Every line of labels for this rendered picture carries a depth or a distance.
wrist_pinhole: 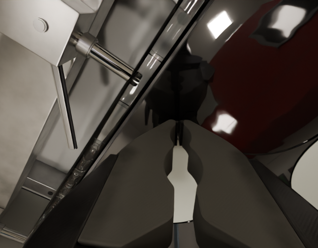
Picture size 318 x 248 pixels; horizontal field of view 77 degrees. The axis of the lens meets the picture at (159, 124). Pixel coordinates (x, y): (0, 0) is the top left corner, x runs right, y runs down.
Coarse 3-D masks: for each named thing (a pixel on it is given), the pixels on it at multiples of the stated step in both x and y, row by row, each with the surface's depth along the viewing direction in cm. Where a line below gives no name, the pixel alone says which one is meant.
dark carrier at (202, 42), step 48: (240, 0) 10; (288, 0) 10; (192, 48) 11; (240, 48) 11; (288, 48) 11; (192, 96) 13; (240, 96) 13; (288, 96) 13; (240, 144) 15; (288, 144) 15; (192, 240) 21
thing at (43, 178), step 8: (32, 168) 26; (40, 168) 26; (48, 168) 27; (32, 176) 25; (40, 176) 26; (48, 176) 26; (56, 176) 27; (64, 176) 28; (24, 184) 25; (32, 184) 25; (40, 184) 25; (48, 184) 25; (56, 184) 26; (40, 192) 26; (48, 192) 26
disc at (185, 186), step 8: (176, 152) 15; (184, 152) 15; (176, 160) 16; (184, 160) 16; (176, 168) 16; (184, 168) 16; (168, 176) 17; (176, 176) 16; (184, 176) 16; (176, 184) 17; (184, 184) 17; (192, 184) 17; (176, 192) 17; (184, 192) 17; (192, 192) 17; (176, 200) 18; (184, 200) 18; (192, 200) 18; (176, 208) 19; (184, 208) 19; (192, 208) 18; (176, 216) 19; (184, 216) 19
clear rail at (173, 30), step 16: (192, 0) 10; (208, 0) 10; (176, 16) 10; (192, 16) 10; (160, 32) 11; (176, 32) 11; (160, 48) 11; (144, 64) 12; (160, 64) 12; (128, 80) 13; (144, 80) 12; (128, 96) 13; (112, 112) 14; (128, 112) 14; (96, 128) 15; (112, 128) 14; (96, 144) 15; (80, 160) 16; (80, 176) 17; (64, 192) 18; (48, 208) 19
